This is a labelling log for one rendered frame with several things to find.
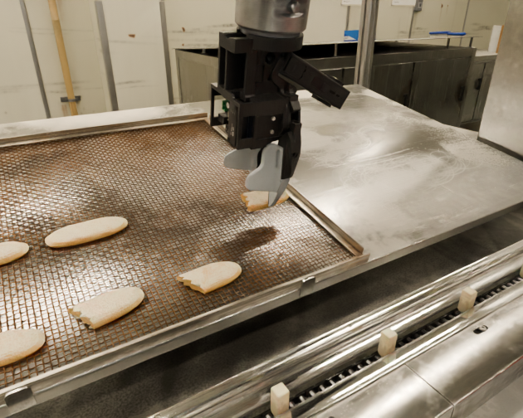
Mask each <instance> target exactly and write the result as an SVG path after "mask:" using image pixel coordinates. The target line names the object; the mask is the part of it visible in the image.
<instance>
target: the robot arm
mask: <svg viewBox="0 0 523 418"><path fill-rule="evenodd" d="M309 8H310V0H236V5H235V23H236V24H237V25H238V27H237V30H236V31H220V32H219V43H218V82H217V83H211V104H210V126H211V127H212V126H218V125H224V124H225V125H226V126H225V132H226V133H227V134H228V136H227V141H228V142H229V143H230V144H232V145H233V146H234V147H236V149H234V150H232V151H231V152H230V153H228V154H227V155H226V156H225V157H224V159H223V164H224V166H225V167H226V168H233V169H242V170H249V173H250V174H248V175H247V177H246V181H245V186H246V188H247V189H248V190H250V191H263V192H269V193H268V206H269V207H272V206H274V205H275V204H276V202H277V201H278V200H279V198H280V197H281V195H282V193H283V192H284V191H285V189H286V187H287V185H288V183H289V181H290V178H291V177H293V174H294V171H295V170H296V165H297V163H298V161H299V157H300V154H301V126H302V123H301V105H300V102H299V100H298V98H299V95H297V94H296V91H297V89H296V87H295V86H294V85H292V84H290V83H288V82H287V81H285V80H283V79H282V78H281V77H280V76H278V73H279V74H281V75H283V76H284V77H286V78H287V79H288V80H291V81H292V82H294V83H296V84H297V85H299V86H300V87H302V88H303V89H305V90H307V91H309V92H310V93H311V94H312V96H311V97H312V98H314V99H316V100H317V102H318V103H319V104H321V105H326V106H328V107H331V105H332V106H334V107H336V108H337V109H341V107H342V105H343V104H344V102H345V101H346V99H347V97H348V96H349V93H350V91H349V90H347V89H346V88H345V87H343V85H344V84H343V83H342V82H340V81H339V80H338V79H337V78H336V77H334V76H331V75H328V74H326V73H322V72H321V71H319V70H317V69H316V68H315V67H314V66H312V65H310V64H309V63H307V62H306V61H304V60H302V59H301V58H300V57H299V56H297V55H296V54H294V53H293V52H292V51H299V50H300V49H301V48H302V43H303V37H304V34H303V33H302V32H303V31H304V30H305V29H306V26H307V20H308V14H309ZM216 95H222V97H224V98H225V99H226V100H223V101H222V109H223V110H224V111H225V112H224V113H218V116H214V96H216ZM277 140H278V144H275V143H272V142H274V141H277Z"/></svg>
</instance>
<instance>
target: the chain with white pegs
mask: <svg viewBox="0 0 523 418"><path fill-rule="evenodd" d="M521 280H523V265H522V267H521V272H520V273H519V274H518V275H517V276H515V278H514V277H513V278H511V279H509V280H507V281H506V282H505V283H502V284H499V285H497V286H496V287H495V288H494V289H490V290H488V291H487V292H485V293H484V294H482V295H479V296H477V292H476V291H475V290H474V289H472V288H470V287H466V288H465V289H463V290H462V294H461V297H460V300H459V304H458V306H457V308H456V309H454V310H452V311H450V312H448V313H446V314H445V315H443V316H441V317H439V318H436V319H435V320H433V321H432V322H430V323H427V324H426V325H424V326H422V327H421V328H418V330H415V331H413V332H411V333H409V334H407V335H405V336H404V337H403V338H400V339H398V340H397V336H398V335H397V334H396V332H394V331H393V330H392V329H391V328H386V329H385V330H383V331H381V334H380V339H379V348H378V351H376V352H374V353H372V354H371V356H367V357H365V358H363V359H361V360H359V361H357V362H355V363H354V365H353V366H352V365H350V366H348V367H346V368H344V369H343V370H341V371H339V372H337V373H336V374H335V375H332V376H330V377H327V378H326V379H324V380H323V381H321V382H318V383H316V384H315V386H311V387H309V388H307V389H305V390H304V391H302V392H300V393H298V394H296V396H295V397H291V398H289V390H288V389H287V388H286V386H285V385H284V384H283V383H282V382H281V383H279V384H277V385H275V386H273V387H272V388H271V409H269V410H267V411H264V412H262V413H261V414H260V415H258V416H255V417H253V418H274V417H273V416H275V417H276V416H278V415H280V414H281V413H283V412H285V411H287V410H289V409H291V408H292V407H293V406H295V405H296V403H298V402H299V403H301V402H303V401H305V400H306V398H307V397H312V396H314V395H315V394H317V393H316V392H318V391H323V390H324V389H326V387H327V386H332V385H334V384H335V383H337V381H341V380H343V379H345V377H346V376H350V375H352V374H353V373H355V371H359V370H360V369H362V368H364V366H368V365H369V364H371V363H373V361H377V360H379V359H380V358H382V357H384V356H386V355H388V354H390V353H391V352H393V351H395V350H397V348H400V347H402V346H404V345H405V343H410V342H412V341H413V339H416V338H419V337H420V335H424V334H425V333H427V332H428V331H431V330H433V329H435V328H436V327H438V326H440V325H441V323H445V322H447V321H448V320H450V319H452V318H455V317H456V316H458V315H459V314H461V313H464V312H465V311H467V310H468V309H471V308H472V307H474V306H476V305H478V304H479V303H481V302H483V301H485V300H487V299H489V298H490V297H492V296H494V295H495V294H498V293H500V292H501V291H502V290H504V289H507V288H509V287H510V286H512V285H513V284H516V283H517V282H519V281H521ZM454 316H455V317H454Z"/></svg>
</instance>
